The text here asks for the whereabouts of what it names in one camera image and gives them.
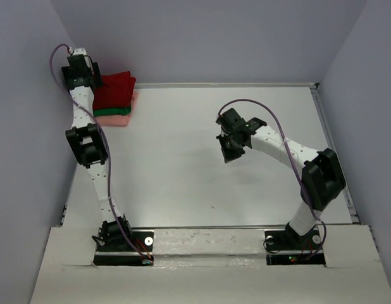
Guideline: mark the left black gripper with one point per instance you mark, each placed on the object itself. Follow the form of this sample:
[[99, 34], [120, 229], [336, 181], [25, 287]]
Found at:
[[96, 76]]

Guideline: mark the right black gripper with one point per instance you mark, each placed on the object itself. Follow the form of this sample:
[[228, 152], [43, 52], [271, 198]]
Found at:
[[228, 156]]

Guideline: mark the red t shirt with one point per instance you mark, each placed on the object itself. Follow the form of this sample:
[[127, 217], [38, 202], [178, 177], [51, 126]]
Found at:
[[116, 91]]

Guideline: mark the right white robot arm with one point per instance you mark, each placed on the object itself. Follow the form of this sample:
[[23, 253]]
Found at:
[[319, 173]]

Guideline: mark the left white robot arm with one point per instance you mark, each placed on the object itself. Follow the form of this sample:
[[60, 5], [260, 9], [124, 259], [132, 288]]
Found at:
[[90, 147]]

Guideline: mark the folded pink t shirt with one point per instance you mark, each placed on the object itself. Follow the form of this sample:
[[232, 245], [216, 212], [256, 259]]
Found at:
[[117, 120]]

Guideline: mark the folded green t shirt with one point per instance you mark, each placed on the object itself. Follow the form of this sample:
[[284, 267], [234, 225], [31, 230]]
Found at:
[[113, 111]]

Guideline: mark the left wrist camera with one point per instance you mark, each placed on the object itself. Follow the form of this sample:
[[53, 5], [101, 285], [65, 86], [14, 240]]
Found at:
[[79, 51]]

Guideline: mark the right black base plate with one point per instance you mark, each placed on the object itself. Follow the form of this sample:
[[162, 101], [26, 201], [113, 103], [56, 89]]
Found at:
[[281, 251]]

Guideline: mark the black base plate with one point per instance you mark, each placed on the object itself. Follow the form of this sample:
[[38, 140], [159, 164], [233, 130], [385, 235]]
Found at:
[[281, 251], [119, 253]]

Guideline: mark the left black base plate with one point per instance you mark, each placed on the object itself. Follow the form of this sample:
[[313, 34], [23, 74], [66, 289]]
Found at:
[[119, 253]]

